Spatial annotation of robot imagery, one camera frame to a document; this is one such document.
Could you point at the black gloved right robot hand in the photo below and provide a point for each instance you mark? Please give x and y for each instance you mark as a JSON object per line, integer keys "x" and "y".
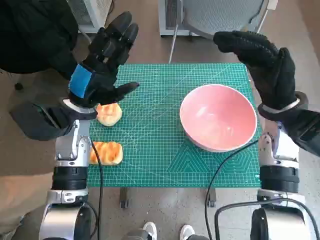
{"x": 270, "y": 72}

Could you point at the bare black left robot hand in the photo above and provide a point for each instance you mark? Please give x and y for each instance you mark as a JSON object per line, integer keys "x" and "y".
{"x": 100, "y": 82}

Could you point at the round toy bread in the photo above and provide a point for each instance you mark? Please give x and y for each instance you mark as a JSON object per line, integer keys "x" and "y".
{"x": 110, "y": 117}

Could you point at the pink bowl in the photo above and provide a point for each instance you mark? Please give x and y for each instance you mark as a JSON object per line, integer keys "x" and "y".
{"x": 217, "y": 117}

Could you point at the rectangular toy bread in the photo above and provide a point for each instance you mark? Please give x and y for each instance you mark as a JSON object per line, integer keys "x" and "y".
{"x": 110, "y": 152}

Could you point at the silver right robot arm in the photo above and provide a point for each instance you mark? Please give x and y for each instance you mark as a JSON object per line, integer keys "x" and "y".
{"x": 287, "y": 150}

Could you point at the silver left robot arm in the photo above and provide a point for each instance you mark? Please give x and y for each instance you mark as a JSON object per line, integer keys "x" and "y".
{"x": 72, "y": 155}

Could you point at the grey metal pole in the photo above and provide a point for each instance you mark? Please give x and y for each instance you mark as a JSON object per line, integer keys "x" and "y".
{"x": 173, "y": 45}
{"x": 264, "y": 18}

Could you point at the green cutting mat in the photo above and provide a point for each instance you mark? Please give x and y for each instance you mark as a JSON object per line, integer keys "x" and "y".
{"x": 155, "y": 100}

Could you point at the white perforated cabinet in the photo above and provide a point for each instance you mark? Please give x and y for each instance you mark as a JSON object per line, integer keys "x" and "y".
{"x": 85, "y": 12}
{"x": 167, "y": 17}

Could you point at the grey mesh chair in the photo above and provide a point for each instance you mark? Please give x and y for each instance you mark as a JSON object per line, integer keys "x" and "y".
{"x": 220, "y": 15}

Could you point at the black chair caster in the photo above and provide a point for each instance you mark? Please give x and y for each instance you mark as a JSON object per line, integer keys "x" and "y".
{"x": 18, "y": 86}

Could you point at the person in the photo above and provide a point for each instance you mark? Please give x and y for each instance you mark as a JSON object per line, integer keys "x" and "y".
{"x": 32, "y": 32}

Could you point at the black table leg caster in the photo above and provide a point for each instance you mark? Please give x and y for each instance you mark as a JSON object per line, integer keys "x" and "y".
{"x": 124, "y": 197}
{"x": 212, "y": 197}

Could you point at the white shoe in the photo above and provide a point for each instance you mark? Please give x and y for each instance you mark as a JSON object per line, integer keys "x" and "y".
{"x": 150, "y": 230}
{"x": 187, "y": 232}

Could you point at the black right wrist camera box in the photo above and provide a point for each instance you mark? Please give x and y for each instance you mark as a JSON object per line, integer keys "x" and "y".
{"x": 307, "y": 130}

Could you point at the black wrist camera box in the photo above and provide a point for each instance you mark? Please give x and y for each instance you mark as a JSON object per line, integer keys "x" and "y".
{"x": 37, "y": 122}
{"x": 307, "y": 130}

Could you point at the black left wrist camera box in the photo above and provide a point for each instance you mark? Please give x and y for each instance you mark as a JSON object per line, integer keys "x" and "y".
{"x": 37, "y": 122}

